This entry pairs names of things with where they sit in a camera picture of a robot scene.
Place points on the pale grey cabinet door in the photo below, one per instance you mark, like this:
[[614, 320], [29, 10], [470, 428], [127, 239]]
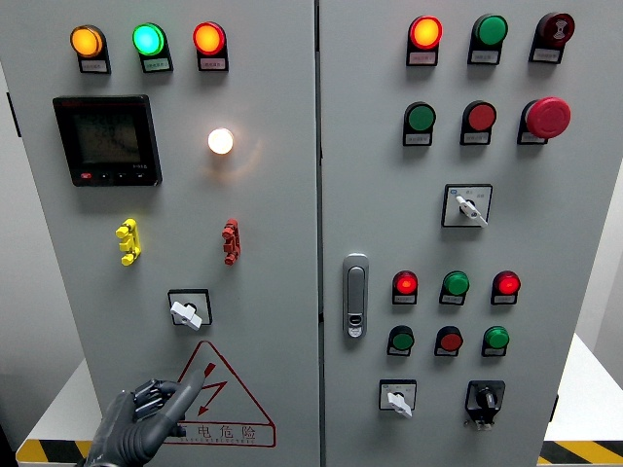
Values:
[[525, 219], [267, 219]]

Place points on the yellow round lamp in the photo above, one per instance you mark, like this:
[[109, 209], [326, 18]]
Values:
[[86, 42]]

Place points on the black display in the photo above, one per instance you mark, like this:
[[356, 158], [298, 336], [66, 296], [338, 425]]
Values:
[[108, 138]]

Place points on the dark red buzzer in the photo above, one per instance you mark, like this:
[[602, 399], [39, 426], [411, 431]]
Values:
[[557, 28]]

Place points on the small red lamp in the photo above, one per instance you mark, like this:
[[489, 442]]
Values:
[[507, 284], [405, 284]]

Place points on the red warning triangle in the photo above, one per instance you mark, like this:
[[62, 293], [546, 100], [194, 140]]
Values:
[[233, 389]]

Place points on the white round lamp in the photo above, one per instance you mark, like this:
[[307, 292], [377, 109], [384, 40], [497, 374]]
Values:
[[220, 141]]

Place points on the small red push button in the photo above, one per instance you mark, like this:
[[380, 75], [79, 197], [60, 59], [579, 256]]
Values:
[[450, 341]]

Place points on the large red stop button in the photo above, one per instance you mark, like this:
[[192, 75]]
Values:
[[548, 117]]

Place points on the dark green round lamp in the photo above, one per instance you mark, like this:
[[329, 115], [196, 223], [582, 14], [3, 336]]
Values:
[[491, 30]]

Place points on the small green lamp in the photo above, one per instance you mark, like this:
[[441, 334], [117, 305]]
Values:
[[456, 283], [496, 337]]

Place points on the silver door lock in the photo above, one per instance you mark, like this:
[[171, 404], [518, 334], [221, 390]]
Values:
[[355, 292]]

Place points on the black cabinet hinge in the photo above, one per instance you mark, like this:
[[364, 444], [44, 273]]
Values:
[[555, 408], [13, 114]]

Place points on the small green push button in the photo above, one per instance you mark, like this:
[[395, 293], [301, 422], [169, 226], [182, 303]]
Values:
[[402, 341]]

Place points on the red round lamp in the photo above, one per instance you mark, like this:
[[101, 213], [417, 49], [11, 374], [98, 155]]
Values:
[[208, 38], [426, 32]]

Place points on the bright green lit lamp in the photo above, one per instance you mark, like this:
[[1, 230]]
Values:
[[148, 39]]

